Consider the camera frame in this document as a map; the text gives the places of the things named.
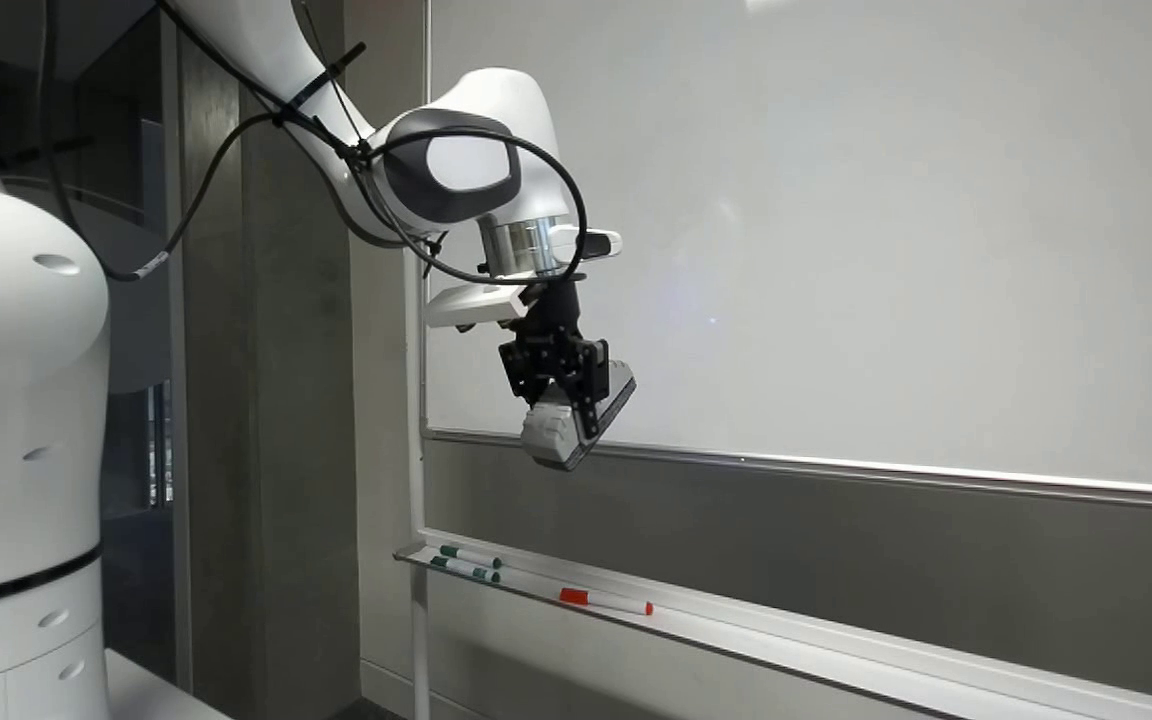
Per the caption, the red capped marker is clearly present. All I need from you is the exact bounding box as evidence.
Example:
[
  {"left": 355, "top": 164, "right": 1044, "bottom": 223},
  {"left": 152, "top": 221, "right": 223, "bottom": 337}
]
[{"left": 555, "top": 579, "right": 663, "bottom": 621}]

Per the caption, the white table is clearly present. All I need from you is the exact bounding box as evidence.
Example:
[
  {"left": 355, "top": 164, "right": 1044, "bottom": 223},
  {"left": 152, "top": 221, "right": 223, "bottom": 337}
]
[{"left": 98, "top": 647, "right": 237, "bottom": 720}]

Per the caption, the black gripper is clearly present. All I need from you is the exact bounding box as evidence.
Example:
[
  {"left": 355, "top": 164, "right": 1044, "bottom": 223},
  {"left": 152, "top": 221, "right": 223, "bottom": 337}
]
[{"left": 492, "top": 271, "right": 615, "bottom": 442}]

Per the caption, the white marker tray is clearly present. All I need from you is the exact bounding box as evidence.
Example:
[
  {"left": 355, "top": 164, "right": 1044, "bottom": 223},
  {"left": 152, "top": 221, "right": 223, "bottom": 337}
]
[{"left": 393, "top": 522, "right": 1152, "bottom": 720}]

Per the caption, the green capped marker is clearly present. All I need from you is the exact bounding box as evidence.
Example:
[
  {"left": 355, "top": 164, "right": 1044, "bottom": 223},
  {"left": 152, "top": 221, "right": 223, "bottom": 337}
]
[
  {"left": 429, "top": 547, "right": 508, "bottom": 587},
  {"left": 437, "top": 536, "right": 508, "bottom": 570}
]

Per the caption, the large whiteboard panel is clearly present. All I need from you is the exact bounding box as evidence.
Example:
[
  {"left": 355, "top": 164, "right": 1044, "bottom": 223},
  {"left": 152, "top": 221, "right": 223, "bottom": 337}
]
[{"left": 419, "top": 0, "right": 1152, "bottom": 510}]

